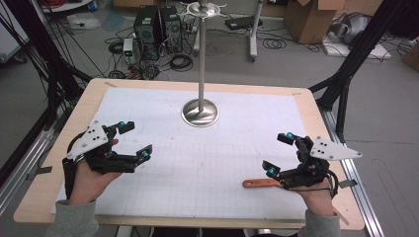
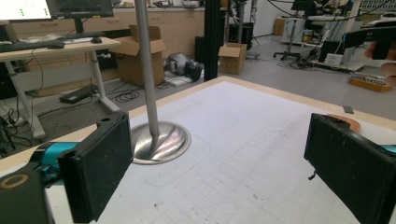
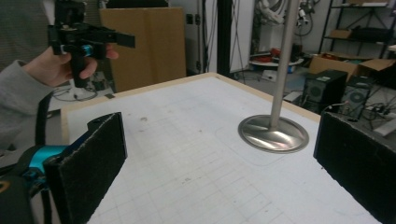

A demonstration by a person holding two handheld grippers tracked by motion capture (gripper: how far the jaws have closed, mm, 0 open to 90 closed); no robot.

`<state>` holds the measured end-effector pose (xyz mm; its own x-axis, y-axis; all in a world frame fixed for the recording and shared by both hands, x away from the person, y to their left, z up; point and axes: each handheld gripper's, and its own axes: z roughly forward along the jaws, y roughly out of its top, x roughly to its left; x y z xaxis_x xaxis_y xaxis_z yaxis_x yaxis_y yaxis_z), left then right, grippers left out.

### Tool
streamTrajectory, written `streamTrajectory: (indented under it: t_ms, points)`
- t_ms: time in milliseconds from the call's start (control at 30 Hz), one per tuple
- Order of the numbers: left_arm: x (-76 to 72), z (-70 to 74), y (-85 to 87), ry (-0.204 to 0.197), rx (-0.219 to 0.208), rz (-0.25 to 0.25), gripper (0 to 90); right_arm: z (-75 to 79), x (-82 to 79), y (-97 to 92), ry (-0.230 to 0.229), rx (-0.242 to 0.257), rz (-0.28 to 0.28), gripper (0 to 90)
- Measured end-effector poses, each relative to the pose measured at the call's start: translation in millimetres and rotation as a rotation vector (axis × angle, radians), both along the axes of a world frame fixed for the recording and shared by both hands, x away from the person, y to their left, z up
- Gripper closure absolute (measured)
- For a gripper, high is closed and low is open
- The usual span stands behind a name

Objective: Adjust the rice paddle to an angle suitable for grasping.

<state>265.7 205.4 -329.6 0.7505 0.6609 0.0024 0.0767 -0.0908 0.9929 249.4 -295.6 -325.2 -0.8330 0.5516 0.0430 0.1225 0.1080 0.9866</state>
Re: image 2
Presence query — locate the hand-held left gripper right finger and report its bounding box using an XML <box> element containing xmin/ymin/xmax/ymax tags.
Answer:
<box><xmin>304</xmin><ymin>113</ymin><xmax>396</xmax><ymax>224</ymax></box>

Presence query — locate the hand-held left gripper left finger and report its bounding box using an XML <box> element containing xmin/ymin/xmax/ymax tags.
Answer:
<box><xmin>58</xmin><ymin>111</ymin><xmax>134</xmax><ymax>224</ymax></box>

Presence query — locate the wooden spatula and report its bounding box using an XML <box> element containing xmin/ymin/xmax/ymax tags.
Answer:
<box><xmin>326</xmin><ymin>113</ymin><xmax>362</xmax><ymax>133</ymax></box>

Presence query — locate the metal stand with hooks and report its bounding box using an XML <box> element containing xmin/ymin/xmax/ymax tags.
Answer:
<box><xmin>130</xmin><ymin>0</ymin><xmax>192</xmax><ymax>165</ymax></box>

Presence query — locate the wooden tray with small parts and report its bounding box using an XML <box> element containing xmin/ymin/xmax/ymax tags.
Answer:
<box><xmin>347</xmin><ymin>72</ymin><xmax>394</xmax><ymax>93</ymax></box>

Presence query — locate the black flat device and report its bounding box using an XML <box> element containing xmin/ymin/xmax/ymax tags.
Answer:
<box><xmin>58</xmin><ymin>84</ymin><xmax>98</xmax><ymax>105</ymax></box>

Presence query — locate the large open cardboard box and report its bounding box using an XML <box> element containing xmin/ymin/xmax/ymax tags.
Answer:
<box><xmin>108</xmin><ymin>24</ymin><xmax>167</xmax><ymax>88</ymax></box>

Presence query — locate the white foam board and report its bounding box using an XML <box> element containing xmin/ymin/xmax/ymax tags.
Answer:
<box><xmin>163</xmin><ymin>70</ymin><xmax>195</xmax><ymax>88</ymax></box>

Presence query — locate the white grid paper mat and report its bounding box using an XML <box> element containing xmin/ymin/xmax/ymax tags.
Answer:
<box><xmin>46</xmin><ymin>81</ymin><xmax>396</xmax><ymax>224</ymax></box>

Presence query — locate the wooden desk with white legs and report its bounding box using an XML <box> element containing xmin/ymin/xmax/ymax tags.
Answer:
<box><xmin>0</xmin><ymin>36</ymin><xmax>122</xmax><ymax>141</ymax></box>

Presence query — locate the grey and black device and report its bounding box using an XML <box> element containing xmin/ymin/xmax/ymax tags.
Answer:
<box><xmin>164</xmin><ymin>52</ymin><xmax>204</xmax><ymax>82</ymax></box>

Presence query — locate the black keyboard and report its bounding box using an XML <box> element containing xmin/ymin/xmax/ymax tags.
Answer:
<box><xmin>0</xmin><ymin>40</ymin><xmax>50</xmax><ymax>54</ymax></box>

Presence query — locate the small cardboard box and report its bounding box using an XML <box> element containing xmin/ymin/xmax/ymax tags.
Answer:
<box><xmin>218</xmin><ymin>42</ymin><xmax>248</xmax><ymax>76</ymax></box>

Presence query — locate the dark computer monitor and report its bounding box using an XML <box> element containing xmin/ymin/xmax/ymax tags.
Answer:
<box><xmin>46</xmin><ymin>0</ymin><xmax>115</xmax><ymax>35</ymax></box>

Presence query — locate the lit computer monitor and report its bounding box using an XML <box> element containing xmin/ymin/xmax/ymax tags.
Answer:
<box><xmin>0</xmin><ymin>0</ymin><xmax>53</xmax><ymax>22</ymax></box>

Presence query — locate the black cable coil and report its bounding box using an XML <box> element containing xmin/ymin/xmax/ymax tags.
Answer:
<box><xmin>115</xmin><ymin>89</ymin><xmax>142</xmax><ymax>104</ymax></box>

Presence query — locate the black metal frame strut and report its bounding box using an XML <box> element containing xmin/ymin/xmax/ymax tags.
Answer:
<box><xmin>204</xmin><ymin>0</ymin><xmax>222</xmax><ymax>82</ymax></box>

